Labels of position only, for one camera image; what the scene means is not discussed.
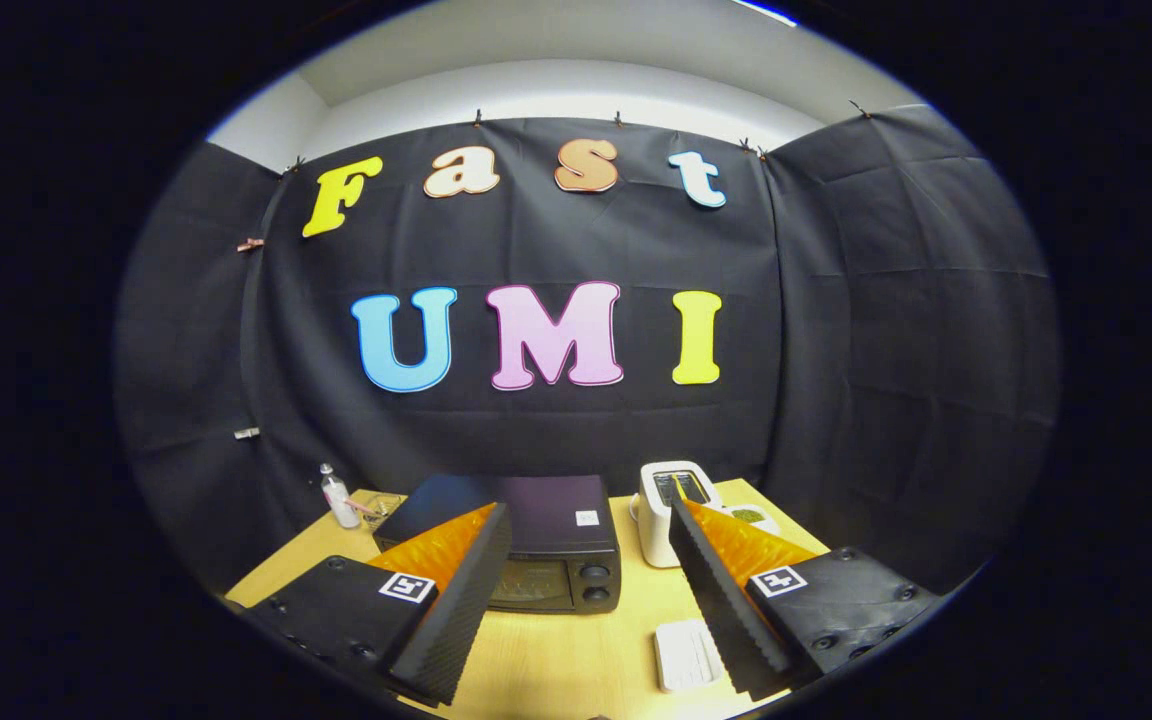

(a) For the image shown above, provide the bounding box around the small wire basket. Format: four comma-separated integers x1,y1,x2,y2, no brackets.
356,492,405,531

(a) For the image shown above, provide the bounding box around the small white dish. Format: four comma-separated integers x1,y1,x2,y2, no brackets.
724,503,782,538

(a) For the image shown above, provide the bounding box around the black toaster oven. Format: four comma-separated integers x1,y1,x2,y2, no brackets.
373,474,623,614

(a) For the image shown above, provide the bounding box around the white slot toaster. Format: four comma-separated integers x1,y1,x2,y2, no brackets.
633,461,723,569

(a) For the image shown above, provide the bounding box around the clear plastic bottle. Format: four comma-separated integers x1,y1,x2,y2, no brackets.
319,463,362,529

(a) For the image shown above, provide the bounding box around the white ribbed tray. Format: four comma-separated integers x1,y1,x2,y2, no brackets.
654,618,725,693

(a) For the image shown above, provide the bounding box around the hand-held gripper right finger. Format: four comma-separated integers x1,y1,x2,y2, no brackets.
669,498,940,701

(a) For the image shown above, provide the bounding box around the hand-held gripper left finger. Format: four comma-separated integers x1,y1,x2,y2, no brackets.
251,502,514,706

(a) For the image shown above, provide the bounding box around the black backdrop cloth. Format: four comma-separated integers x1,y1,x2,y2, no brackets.
116,105,1062,601

